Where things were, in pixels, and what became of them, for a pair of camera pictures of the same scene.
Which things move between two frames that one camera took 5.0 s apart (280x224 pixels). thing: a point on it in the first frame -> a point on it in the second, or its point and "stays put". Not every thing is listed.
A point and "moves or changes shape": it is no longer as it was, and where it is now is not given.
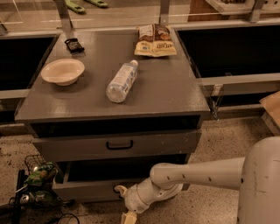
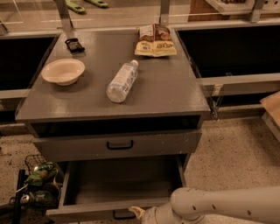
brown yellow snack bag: x=154 y=40 stays put
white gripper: x=130 y=199 -> x=150 y=216
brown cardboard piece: x=271 y=103 stays put
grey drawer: x=94 y=181 moves or changes shape
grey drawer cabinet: x=107 y=106 stays put
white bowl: x=63 y=72 stays put
